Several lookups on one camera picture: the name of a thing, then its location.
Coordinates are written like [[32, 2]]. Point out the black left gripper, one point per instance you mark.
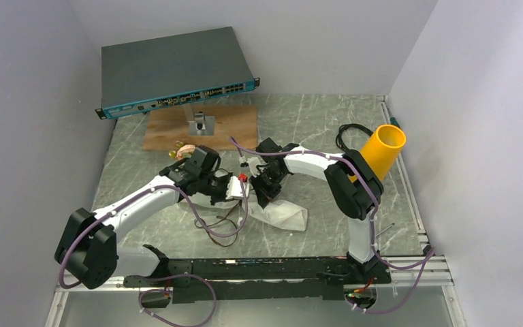
[[222, 198]]

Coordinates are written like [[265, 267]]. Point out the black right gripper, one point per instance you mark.
[[265, 195]]

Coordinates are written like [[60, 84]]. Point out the white wrapping paper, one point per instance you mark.
[[281, 214]]

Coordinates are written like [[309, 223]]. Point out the brown satin ribbon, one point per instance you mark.
[[222, 230]]

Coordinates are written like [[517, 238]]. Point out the pink flower bouquet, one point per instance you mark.
[[181, 151]]

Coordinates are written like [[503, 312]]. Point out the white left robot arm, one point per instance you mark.
[[88, 252]]

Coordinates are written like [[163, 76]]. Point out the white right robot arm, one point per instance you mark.
[[353, 184]]

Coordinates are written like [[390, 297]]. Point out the yellow cylindrical vase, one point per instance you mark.
[[381, 150]]

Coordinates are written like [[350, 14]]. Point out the brown wooden board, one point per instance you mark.
[[170, 126]]

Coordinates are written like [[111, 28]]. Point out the yellow black screwdriver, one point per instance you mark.
[[385, 230]]

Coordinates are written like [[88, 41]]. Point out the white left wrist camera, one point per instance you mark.
[[238, 187]]

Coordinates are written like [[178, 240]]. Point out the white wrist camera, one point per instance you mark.
[[252, 163], [238, 187]]

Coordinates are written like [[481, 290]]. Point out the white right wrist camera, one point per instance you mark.
[[252, 163]]

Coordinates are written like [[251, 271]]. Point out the metal switch stand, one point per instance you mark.
[[200, 124]]

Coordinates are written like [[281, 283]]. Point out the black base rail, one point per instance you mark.
[[327, 278]]

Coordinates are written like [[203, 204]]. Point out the grey network switch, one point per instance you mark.
[[146, 75]]

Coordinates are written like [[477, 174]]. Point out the teal handled tool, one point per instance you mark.
[[394, 122]]

